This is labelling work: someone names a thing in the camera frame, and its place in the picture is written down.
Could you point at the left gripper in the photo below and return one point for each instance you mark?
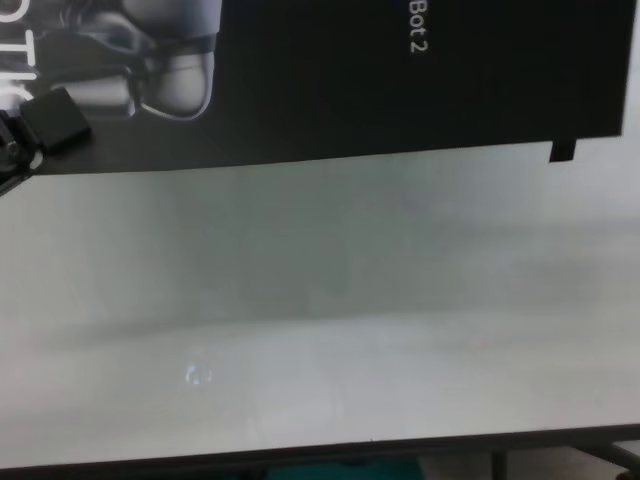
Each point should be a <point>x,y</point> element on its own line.
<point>14,150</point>

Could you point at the black robot poster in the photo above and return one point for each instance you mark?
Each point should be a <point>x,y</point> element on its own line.
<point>350,90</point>

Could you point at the grey table leg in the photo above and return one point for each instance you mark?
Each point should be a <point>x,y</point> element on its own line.
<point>498,465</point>

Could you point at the grey table crossbar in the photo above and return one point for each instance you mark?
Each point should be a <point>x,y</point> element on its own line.
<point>622,456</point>

